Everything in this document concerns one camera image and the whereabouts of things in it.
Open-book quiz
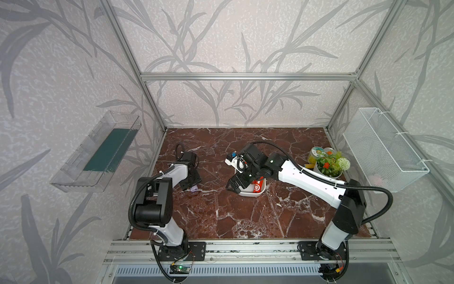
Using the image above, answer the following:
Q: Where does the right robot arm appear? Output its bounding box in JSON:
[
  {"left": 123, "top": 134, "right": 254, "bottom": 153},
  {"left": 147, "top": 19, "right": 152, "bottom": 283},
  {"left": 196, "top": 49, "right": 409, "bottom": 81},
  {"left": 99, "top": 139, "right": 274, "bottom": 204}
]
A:
[{"left": 225, "top": 141, "right": 394, "bottom": 260}]

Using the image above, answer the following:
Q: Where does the aluminium cage frame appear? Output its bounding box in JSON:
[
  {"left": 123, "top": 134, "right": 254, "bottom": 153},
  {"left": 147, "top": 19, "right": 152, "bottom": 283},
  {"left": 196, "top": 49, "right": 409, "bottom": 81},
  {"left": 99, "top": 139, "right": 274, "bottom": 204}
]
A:
[{"left": 99, "top": 0, "right": 454, "bottom": 207}]

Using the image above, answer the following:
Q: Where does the potted artificial flower plant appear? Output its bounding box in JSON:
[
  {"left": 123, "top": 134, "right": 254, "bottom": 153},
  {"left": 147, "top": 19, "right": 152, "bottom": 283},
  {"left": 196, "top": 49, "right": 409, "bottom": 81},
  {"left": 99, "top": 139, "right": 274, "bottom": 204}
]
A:
[{"left": 314, "top": 151, "right": 351, "bottom": 179}]

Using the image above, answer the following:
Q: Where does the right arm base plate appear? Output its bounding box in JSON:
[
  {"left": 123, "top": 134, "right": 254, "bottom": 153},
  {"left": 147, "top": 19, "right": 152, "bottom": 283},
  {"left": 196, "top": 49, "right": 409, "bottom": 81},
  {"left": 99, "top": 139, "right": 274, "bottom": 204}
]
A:
[{"left": 297, "top": 241, "right": 349, "bottom": 261}]

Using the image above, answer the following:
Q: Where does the aluminium front rail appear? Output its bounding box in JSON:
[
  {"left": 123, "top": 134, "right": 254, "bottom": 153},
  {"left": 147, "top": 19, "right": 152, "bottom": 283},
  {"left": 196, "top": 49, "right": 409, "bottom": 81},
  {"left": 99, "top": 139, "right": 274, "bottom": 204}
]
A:
[{"left": 103, "top": 239, "right": 402, "bottom": 265}]

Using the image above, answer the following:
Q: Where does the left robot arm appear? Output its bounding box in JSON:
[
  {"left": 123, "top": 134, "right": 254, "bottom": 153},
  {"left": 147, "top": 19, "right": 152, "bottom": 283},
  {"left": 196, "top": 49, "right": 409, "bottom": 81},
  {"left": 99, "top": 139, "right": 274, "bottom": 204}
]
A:
[{"left": 128, "top": 151, "right": 202, "bottom": 254}]

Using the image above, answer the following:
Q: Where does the red flashlight with white label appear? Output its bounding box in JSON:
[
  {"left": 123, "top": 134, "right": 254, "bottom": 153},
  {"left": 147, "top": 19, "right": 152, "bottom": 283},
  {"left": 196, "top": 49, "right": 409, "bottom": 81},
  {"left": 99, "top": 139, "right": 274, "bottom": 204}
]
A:
[{"left": 252, "top": 177, "right": 266, "bottom": 194}]

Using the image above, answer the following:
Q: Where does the white plastic storage tray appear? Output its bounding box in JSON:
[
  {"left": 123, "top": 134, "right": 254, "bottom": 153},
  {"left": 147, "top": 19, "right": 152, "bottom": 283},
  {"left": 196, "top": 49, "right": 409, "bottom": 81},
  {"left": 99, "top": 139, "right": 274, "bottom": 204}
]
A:
[{"left": 234, "top": 170, "right": 266, "bottom": 197}]

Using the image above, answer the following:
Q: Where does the round colourful tin lid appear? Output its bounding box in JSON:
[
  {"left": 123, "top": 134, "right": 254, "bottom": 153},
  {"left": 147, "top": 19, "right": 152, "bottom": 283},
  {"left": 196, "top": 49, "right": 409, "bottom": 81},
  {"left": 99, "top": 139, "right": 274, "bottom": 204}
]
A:
[{"left": 308, "top": 147, "right": 325, "bottom": 164}]

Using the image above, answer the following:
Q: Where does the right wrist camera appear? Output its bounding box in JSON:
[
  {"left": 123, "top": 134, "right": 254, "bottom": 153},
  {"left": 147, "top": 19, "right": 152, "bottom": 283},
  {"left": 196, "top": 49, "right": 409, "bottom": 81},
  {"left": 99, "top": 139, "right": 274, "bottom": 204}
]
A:
[{"left": 225, "top": 152, "right": 247, "bottom": 173}]

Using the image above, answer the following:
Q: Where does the white wire mesh basket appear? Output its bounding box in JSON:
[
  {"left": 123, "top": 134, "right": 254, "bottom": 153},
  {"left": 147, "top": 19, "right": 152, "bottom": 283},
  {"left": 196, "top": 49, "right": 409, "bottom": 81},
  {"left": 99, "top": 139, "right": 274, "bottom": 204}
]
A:
[{"left": 343, "top": 108, "right": 430, "bottom": 193}]

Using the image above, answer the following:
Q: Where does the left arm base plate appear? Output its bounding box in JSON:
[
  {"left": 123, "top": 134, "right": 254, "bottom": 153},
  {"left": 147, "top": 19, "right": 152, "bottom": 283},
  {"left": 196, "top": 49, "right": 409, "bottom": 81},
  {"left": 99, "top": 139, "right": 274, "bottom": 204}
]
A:
[{"left": 158, "top": 241, "right": 206, "bottom": 262}]

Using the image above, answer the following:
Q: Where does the clear acrylic wall shelf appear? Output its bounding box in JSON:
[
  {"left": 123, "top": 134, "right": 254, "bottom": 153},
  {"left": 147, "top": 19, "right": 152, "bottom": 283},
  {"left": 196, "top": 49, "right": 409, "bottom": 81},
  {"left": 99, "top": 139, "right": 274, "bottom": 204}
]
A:
[{"left": 50, "top": 111, "right": 142, "bottom": 193}]

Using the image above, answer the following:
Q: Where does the green circuit board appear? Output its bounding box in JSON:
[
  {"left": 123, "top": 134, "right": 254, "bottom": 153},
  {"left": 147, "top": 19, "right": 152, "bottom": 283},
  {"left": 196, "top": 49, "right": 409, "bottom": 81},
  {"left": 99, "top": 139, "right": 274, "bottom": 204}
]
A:
[{"left": 170, "top": 264, "right": 192, "bottom": 274}]

